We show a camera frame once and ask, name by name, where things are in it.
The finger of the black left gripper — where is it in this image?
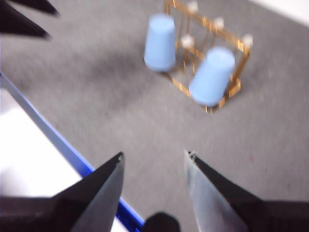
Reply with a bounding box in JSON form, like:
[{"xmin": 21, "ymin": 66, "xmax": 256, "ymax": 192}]
[
  {"xmin": 0, "ymin": 0, "xmax": 51, "ymax": 41},
  {"xmin": 11, "ymin": 0, "xmax": 60, "ymax": 15}
]

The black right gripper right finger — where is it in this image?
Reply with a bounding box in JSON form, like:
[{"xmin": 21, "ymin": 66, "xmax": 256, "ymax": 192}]
[{"xmin": 184, "ymin": 149, "xmax": 309, "ymax": 232}]

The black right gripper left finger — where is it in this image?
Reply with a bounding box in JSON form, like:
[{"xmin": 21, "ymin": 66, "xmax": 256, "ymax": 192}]
[{"xmin": 0, "ymin": 151, "xmax": 126, "ymax": 232}]

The blue ribbed cup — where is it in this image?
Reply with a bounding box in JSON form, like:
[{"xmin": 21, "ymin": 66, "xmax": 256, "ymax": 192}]
[
  {"xmin": 189, "ymin": 46, "xmax": 236, "ymax": 106},
  {"xmin": 143, "ymin": 14, "xmax": 176, "ymax": 73}
]

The gold wire cup rack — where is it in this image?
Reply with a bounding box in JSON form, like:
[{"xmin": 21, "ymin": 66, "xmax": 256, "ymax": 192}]
[{"xmin": 164, "ymin": 0, "xmax": 253, "ymax": 114}]

